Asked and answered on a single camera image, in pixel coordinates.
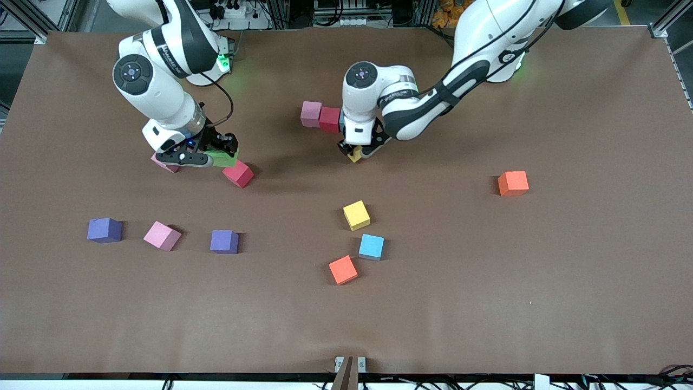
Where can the purple foam cube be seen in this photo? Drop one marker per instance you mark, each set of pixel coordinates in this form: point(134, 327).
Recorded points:
point(104, 230)
point(224, 241)

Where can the brown paper table cover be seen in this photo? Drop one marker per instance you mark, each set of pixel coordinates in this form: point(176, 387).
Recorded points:
point(487, 303)

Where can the metal equipment rack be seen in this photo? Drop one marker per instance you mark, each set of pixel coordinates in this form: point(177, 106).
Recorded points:
point(346, 21)

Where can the green foam cube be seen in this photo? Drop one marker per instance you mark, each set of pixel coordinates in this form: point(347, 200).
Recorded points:
point(224, 160)

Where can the pink foam cube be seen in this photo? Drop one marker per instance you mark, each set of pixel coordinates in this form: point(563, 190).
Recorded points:
point(162, 235)
point(165, 166)
point(311, 114)

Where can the white power strip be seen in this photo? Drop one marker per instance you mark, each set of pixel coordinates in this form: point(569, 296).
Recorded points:
point(249, 23)

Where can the pile of orange objects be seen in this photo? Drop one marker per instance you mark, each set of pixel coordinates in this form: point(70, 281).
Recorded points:
point(446, 13)

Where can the metal table edge bracket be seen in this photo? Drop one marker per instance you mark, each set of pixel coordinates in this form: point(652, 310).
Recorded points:
point(349, 364)

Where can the blue foam cube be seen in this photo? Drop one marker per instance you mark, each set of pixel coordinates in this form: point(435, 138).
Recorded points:
point(371, 247)

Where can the aluminium frame post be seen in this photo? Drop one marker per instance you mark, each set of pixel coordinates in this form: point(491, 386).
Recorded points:
point(38, 30)
point(663, 24)

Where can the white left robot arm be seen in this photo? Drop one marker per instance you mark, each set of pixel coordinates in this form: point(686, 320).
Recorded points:
point(357, 103)

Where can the yellow foam cube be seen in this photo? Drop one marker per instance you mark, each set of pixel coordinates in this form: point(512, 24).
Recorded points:
point(356, 215)
point(355, 157)

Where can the orange foam cube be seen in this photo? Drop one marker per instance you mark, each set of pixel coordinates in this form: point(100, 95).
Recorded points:
point(342, 270)
point(512, 183)

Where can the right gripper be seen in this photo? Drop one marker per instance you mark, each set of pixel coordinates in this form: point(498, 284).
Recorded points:
point(217, 141)

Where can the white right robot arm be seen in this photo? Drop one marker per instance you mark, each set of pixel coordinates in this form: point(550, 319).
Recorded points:
point(157, 97)

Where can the red foam cube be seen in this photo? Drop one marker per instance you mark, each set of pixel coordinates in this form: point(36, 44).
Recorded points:
point(238, 174)
point(329, 119)

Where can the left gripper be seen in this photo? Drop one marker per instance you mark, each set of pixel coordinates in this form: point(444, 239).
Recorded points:
point(373, 147)

